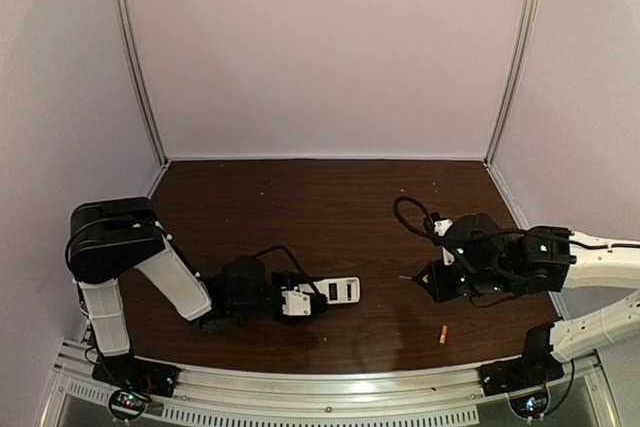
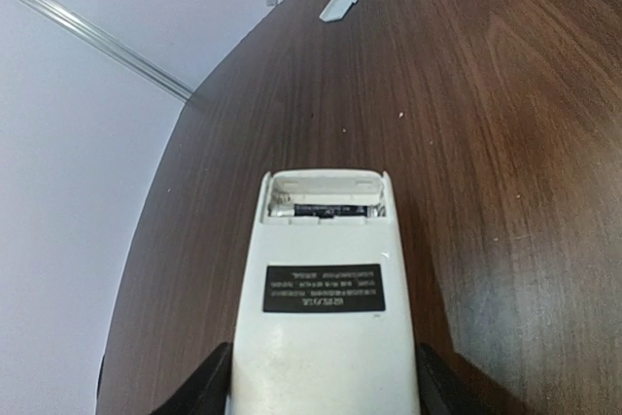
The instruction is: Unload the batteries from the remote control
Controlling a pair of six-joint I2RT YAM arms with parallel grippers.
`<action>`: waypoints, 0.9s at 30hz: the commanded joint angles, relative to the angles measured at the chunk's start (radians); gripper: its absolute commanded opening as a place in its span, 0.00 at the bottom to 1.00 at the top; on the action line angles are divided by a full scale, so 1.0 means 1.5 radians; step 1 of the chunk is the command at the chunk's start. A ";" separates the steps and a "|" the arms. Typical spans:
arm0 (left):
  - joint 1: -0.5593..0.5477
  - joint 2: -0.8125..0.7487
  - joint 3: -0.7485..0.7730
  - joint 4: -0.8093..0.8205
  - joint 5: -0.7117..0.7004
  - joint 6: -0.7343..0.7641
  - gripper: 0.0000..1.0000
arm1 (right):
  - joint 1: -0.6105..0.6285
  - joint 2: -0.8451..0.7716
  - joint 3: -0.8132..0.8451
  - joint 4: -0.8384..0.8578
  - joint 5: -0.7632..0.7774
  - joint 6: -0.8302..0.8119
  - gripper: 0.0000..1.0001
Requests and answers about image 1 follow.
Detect black camera cable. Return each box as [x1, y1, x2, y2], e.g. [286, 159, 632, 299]
[254, 245, 321, 293]
[392, 196, 436, 241]

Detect aluminium corner post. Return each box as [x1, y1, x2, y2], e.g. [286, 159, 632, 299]
[484, 0, 540, 169]
[114, 0, 168, 167]

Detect orange battery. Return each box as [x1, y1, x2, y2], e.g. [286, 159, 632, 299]
[438, 324, 448, 346]

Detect right black camera cable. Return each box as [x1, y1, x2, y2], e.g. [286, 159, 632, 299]
[392, 196, 436, 241]

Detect white remote control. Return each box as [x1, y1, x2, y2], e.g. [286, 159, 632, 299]
[313, 276, 362, 306]

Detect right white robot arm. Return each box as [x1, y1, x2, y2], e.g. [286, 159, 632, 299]
[397, 213, 639, 365]

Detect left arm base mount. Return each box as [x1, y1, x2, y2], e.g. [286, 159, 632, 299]
[92, 355, 180, 424]

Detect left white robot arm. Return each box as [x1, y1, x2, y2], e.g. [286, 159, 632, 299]
[64, 197, 327, 377]

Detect aluminium front rail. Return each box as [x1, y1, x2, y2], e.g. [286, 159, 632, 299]
[36, 339, 622, 426]

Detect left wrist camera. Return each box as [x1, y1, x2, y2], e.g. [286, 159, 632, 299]
[281, 289, 312, 318]

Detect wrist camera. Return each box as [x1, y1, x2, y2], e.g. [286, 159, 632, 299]
[423, 216, 455, 266]
[281, 289, 312, 318]

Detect right aluminium corner post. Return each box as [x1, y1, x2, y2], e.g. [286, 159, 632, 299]
[484, 0, 540, 169]

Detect left black camera cable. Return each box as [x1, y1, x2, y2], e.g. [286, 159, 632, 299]
[254, 245, 321, 293]

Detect left aluminium corner post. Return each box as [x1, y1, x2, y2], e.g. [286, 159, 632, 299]
[114, 0, 168, 167]

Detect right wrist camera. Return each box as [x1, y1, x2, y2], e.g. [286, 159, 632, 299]
[423, 216, 455, 266]

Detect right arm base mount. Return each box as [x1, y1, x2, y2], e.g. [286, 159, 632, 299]
[478, 356, 565, 422]

